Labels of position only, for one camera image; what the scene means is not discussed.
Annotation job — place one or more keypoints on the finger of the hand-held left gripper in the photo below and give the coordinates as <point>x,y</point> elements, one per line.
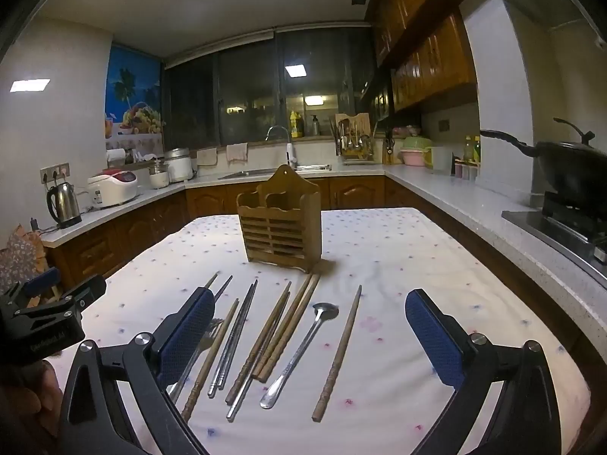
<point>42,282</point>
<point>87,290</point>

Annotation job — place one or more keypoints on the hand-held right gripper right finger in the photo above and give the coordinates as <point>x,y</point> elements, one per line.
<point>436,341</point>

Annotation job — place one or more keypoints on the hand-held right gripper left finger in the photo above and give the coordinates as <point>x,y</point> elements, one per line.
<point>187,336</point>

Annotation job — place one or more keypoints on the dark wooden chopstick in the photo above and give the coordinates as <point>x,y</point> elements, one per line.
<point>253,348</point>
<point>265,329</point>

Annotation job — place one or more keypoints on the light wooden chopstick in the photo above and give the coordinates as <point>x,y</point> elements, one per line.
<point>283,326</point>
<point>291,328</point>

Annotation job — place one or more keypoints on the wooden utensil holder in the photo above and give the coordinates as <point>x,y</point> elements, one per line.
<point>280,227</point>

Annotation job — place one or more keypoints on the person's left hand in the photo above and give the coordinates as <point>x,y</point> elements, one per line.
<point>28,396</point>

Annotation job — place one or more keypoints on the metal fork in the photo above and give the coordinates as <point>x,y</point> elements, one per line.
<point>216,326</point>

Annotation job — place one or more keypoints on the floral cushion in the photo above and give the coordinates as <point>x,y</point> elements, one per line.
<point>19,256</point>

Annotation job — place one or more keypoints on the carved wooden chopstick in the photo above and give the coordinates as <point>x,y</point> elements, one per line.
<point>339,350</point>
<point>208,365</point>

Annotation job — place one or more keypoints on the thin wooden chopstick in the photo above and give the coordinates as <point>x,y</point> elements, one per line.
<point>211,280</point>

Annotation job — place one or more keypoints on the steel electric kettle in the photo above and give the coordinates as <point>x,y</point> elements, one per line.
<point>64,206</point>

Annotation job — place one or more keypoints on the white floral tablecloth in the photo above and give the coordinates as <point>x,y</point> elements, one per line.
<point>379,256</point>

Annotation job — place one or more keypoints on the white and red rice cooker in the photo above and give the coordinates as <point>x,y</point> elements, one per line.
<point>111,189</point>

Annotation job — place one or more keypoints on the metal spoon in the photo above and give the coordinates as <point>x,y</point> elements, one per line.
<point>325,312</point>

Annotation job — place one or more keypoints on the white kitchen countertop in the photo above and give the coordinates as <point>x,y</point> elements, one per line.
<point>450,199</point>

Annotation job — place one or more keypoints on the gas stove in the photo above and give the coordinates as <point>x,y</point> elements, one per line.
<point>559,227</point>

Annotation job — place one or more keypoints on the small seasoning jars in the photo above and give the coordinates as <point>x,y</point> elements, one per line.
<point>467,170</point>

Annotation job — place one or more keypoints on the steel sink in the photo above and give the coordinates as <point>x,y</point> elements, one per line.
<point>246,173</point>

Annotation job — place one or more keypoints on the beige hanging towel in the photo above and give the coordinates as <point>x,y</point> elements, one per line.
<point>206,156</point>

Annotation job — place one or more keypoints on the pink basin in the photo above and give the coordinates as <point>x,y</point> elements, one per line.
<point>415,158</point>

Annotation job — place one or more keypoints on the pink hanging towel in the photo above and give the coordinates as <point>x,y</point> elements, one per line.
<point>236,151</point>

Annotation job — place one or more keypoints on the green glass bottle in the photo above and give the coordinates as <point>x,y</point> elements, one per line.
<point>468,149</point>

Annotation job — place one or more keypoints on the green basket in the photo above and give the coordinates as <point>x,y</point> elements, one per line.
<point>417,143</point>

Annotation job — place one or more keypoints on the utensil drying rack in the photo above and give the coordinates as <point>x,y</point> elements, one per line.
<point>355,149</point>

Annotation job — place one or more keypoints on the chrome faucet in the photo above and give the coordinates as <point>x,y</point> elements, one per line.
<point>289,151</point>

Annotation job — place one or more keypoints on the black wok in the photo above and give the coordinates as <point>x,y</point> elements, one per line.
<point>569,166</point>

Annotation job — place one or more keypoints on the wooden cutting board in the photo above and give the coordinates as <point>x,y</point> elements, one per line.
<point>353,121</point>

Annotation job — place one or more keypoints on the grey bottle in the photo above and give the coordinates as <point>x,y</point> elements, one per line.
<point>315,125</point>

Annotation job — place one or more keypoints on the dark kitchen window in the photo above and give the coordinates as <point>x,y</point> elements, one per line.
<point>246,85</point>

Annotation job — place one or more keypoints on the upper wooden cabinets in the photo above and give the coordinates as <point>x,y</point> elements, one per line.
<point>427,57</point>

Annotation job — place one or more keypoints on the wall outlet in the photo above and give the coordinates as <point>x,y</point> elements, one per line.
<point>54,172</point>
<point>444,126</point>

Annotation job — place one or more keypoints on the tropical fruit wall poster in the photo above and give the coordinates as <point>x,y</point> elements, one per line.
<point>133,95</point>

